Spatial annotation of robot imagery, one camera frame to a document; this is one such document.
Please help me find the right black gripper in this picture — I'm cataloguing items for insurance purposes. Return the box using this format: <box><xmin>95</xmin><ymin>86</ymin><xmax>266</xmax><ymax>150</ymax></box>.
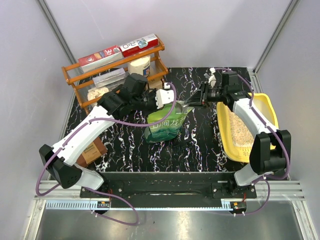
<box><xmin>184</xmin><ymin>81</ymin><xmax>227</xmax><ymax>109</ymax></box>

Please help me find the yellow litter box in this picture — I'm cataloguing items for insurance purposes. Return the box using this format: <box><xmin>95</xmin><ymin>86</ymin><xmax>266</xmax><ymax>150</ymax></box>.
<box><xmin>216</xmin><ymin>93</ymin><xmax>279</xmax><ymax>163</ymax></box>

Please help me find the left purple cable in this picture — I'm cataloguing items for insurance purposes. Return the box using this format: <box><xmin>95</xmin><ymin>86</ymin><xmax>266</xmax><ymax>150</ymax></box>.
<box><xmin>36</xmin><ymin>82</ymin><xmax>177</xmax><ymax>226</ymax></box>

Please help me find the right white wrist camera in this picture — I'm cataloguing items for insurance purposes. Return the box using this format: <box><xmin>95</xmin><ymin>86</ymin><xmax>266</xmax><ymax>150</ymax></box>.
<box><xmin>204</xmin><ymin>67</ymin><xmax>217</xmax><ymax>88</ymax></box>

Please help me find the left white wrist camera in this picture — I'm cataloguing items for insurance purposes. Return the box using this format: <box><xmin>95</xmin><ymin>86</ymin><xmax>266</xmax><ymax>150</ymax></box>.
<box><xmin>155</xmin><ymin>83</ymin><xmax>175</xmax><ymax>109</ymax></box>

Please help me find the brown scouring pad pack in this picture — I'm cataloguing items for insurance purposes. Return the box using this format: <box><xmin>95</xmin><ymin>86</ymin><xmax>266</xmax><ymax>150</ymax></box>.
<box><xmin>76</xmin><ymin>137</ymin><xmax>108</xmax><ymax>168</ymax></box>

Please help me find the grey metal scoop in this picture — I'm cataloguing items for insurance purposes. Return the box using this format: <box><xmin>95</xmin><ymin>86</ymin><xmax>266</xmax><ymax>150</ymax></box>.
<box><xmin>175</xmin><ymin>102</ymin><xmax>193</xmax><ymax>114</ymax></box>

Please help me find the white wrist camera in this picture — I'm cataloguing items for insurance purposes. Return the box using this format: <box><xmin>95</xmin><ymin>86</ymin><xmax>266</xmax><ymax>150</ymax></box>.
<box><xmin>155</xmin><ymin>83</ymin><xmax>175</xmax><ymax>109</ymax></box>
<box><xmin>204</xmin><ymin>67</ymin><xmax>217</xmax><ymax>88</ymax></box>

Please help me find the red white foil box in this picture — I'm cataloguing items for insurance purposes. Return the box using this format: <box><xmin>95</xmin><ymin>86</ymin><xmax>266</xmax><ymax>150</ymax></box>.
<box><xmin>119</xmin><ymin>34</ymin><xmax>159</xmax><ymax>58</ymax></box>

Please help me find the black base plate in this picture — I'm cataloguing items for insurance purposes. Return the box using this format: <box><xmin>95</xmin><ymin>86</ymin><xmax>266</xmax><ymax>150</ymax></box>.
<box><xmin>79</xmin><ymin>172</ymin><xmax>258</xmax><ymax>209</ymax></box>

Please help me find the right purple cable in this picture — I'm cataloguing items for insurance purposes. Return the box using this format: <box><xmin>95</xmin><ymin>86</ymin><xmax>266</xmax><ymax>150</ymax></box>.
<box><xmin>214</xmin><ymin>67</ymin><xmax>291</xmax><ymax>216</ymax></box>

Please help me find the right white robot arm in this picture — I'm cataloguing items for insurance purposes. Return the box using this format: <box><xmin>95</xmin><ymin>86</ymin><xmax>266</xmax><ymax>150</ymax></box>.
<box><xmin>185</xmin><ymin>68</ymin><xmax>291</xmax><ymax>198</ymax></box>

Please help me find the green litter bag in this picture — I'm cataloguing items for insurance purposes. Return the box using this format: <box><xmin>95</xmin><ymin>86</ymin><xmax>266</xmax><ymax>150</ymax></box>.
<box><xmin>144</xmin><ymin>100</ymin><xmax>194</xmax><ymax>144</ymax></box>

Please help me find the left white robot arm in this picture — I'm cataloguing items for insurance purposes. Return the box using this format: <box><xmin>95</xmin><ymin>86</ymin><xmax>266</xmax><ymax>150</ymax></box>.
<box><xmin>39</xmin><ymin>73</ymin><xmax>166</xmax><ymax>198</ymax></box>

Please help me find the purple cable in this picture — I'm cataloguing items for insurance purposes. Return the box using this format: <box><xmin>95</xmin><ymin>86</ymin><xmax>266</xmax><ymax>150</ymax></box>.
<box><xmin>214</xmin><ymin>67</ymin><xmax>291</xmax><ymax>216</ymax></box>
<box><xmin>36</xmin><ymin>82</ymin><xmax>177</xmax><ymax>226</ymax></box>

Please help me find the red grey wrap box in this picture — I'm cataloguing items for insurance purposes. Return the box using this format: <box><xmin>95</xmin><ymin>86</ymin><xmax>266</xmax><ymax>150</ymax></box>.
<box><xmin>78</xmin><ymin>45</ymin><xmax>123</xmax><ymax>73</ymax></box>

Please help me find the clear plastic bag pack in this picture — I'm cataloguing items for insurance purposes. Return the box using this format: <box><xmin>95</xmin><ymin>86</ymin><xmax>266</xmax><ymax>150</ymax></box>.
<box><xmin>93</xmin><ymin>68</ymin><xmax>126</xmax><ymax>88</ymax></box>

